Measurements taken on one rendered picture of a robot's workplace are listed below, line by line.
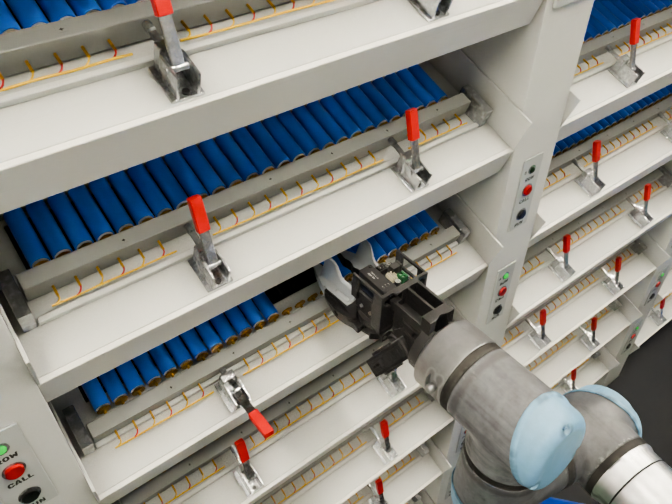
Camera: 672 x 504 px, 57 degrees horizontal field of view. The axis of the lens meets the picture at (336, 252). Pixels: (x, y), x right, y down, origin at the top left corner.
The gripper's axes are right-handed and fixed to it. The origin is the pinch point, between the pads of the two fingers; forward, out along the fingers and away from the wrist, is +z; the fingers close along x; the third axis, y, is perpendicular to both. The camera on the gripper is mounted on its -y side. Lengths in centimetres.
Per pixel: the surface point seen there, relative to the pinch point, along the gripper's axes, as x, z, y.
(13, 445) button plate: 41.1, -8.6, 8.2
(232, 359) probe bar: 17.9, -4.0, -2.3
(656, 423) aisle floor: -97, -26, -96
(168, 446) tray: 28.6, -7.4, -6.2
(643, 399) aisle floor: -101, -19, -96
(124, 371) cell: 29.0, 1.0, -1.1
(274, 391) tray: 15.0, -8.3, -6.4
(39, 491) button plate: 41.3, -8.8, 0.6
